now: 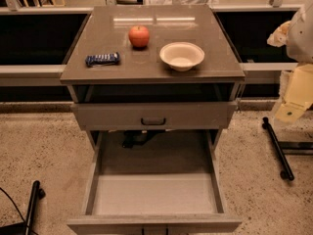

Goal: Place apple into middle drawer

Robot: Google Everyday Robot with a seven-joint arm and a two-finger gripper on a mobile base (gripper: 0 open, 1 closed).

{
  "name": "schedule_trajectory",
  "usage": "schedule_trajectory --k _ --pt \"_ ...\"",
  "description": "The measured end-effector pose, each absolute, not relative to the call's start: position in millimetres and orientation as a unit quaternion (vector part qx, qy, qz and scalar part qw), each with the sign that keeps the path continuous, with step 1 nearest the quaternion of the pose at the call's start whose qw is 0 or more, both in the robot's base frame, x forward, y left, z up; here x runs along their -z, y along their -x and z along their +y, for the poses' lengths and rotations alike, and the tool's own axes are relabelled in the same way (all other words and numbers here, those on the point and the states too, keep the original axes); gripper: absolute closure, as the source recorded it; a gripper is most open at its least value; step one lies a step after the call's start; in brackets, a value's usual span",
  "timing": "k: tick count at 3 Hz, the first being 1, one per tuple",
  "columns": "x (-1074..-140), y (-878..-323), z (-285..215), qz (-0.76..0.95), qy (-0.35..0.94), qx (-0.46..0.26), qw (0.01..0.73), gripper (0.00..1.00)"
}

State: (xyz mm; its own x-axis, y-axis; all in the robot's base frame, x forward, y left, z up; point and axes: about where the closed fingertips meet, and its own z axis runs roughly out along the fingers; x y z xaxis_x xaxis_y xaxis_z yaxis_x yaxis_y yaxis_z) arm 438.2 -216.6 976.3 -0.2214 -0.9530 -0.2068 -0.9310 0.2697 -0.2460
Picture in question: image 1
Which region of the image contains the black base leg left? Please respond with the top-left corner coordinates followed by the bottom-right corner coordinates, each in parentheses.
top-left (23, 180), bottom-right (46, 235)

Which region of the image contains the black base leg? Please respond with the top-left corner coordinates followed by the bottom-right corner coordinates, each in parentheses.
top-left (262, 117), bottom-right (294, 181)
top-left (23, 180), bottom-right (46, 235)

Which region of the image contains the open grey middle drawer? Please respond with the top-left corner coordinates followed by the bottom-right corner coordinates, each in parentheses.
top-left (67, 130), bottom-right (242, 235)

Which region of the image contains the black base leg right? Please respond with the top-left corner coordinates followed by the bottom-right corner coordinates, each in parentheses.
top-left (262, 117), bottom-right (294, 181)

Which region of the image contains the grey drawer cabinet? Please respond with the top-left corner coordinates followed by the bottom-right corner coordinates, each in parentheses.
top-left (61, 5), bottom-right (245, 143)

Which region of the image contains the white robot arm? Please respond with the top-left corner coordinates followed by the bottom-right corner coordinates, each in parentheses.
top-left (267, 0), bottom-right (313, 123)

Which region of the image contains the blue snack bar wrapper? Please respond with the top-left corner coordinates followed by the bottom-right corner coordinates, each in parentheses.
top-left (85, 52), bottom-right (120, 68)

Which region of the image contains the black object under cabinet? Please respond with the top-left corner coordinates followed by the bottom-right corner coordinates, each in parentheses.
top-left (122, 130), bottom-right (164, 149)

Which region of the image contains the black cable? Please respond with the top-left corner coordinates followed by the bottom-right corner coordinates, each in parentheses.
top-left (0, 187), bottom-right (26, 225)

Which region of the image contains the red apple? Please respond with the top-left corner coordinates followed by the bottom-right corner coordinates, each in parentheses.
top-left (128, 25), bottom-right (150, 48)

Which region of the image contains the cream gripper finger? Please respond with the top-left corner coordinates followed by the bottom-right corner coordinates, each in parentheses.
top-left (267, 21), bottom-right (291, 47)
top-left (274, 64), bottom-right (313, 123)

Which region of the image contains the closed grey upper drawer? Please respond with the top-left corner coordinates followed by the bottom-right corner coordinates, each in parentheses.
top-left (72, 102), bottom-right (236, 130)

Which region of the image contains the white paper bowl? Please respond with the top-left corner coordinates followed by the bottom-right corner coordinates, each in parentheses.
top-left (159, 42), bottom-right (204, 71)

